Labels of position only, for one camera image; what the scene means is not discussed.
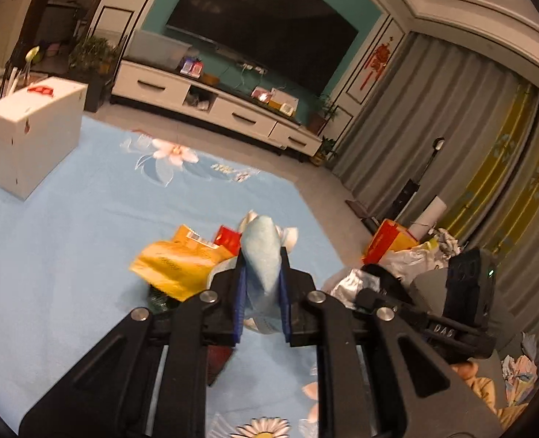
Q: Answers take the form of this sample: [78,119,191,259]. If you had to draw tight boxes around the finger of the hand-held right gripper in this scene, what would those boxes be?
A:
[355,287,435,329]

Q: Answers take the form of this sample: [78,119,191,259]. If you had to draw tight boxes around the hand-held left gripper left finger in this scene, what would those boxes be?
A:
[18,253,247,438]

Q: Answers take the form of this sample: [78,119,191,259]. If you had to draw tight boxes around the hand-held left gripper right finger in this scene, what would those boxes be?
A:
[279,246,503,438]

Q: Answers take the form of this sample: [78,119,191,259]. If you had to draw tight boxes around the black bucket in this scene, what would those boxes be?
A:
[361,262,409,293]

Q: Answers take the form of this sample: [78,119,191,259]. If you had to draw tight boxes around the light blue nonwoven bag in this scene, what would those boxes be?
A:
[240,214,284,336]

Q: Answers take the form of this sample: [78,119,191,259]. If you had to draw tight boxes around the small red box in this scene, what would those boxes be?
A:
[212,226,243,256]

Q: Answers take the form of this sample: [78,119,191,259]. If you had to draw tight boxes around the striped white paper cup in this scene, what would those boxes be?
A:
[237,210,300,253]

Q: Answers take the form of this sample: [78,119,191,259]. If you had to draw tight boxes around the yellow snack packet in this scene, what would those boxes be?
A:
[129,224,227,302]

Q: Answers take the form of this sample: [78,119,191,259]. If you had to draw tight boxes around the person's right hand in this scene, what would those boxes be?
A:
[452,360,498,414]

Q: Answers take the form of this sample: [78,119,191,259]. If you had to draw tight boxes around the grey sofa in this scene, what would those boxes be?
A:
[409,267,539,402]

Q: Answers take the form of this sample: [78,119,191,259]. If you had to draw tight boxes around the white plastic bag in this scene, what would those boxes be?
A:
[381,237,450,284]

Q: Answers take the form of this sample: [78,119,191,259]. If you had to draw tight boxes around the pile of light clothes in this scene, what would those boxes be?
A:
[434,228,462,256]

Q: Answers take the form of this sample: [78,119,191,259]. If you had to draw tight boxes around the red yellow shopping bag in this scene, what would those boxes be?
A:
[363,219,421,265]

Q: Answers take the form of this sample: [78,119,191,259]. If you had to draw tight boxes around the white paper roll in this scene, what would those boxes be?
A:
[409,196,448,238]

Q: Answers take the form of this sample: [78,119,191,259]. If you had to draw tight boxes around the clothes on sofa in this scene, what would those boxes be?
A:
[500,333,539,407]

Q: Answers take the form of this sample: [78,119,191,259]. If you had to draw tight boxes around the dark red floor mat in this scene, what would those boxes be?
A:
[345,198,371,220]

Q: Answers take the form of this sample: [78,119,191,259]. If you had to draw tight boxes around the black upright vacuum cleaner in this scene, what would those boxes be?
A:
[388,137,446,233]

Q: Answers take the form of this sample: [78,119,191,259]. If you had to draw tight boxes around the yellow patterned curtain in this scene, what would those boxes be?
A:
[443,82,539,256]

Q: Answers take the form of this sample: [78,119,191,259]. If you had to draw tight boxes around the small potted plant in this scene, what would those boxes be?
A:
[310,137,339,167]

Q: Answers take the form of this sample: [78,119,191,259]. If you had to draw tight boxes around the white television cabinet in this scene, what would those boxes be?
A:
[110,59,322,158]

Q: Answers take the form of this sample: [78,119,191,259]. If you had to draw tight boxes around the tall potted plant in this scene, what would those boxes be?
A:
[308,93,339,135]

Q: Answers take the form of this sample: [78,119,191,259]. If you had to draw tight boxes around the white yellow desk calendar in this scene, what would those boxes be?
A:
[269,89,298,117]

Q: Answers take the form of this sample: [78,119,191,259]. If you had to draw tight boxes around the grey curtain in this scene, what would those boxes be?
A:
[331,32,539,329]

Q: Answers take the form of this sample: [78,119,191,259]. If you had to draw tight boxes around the potted plant by door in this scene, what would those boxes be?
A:
[66,70,115,112]

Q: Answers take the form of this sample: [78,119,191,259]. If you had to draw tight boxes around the grey rectangular panel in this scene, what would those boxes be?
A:
[128,30,192,70]

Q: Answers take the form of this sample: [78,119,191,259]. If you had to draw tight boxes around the white box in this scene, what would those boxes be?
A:
[0,77,88,200]

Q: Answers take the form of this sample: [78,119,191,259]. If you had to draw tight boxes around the large black television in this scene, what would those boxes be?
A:
[166,0,359,96]

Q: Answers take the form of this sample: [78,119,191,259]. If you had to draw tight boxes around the cluster of potted plants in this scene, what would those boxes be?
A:
[69,36,119,76]

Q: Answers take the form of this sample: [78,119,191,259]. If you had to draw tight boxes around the red knot wall ornament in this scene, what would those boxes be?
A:
[361,41,391,89]

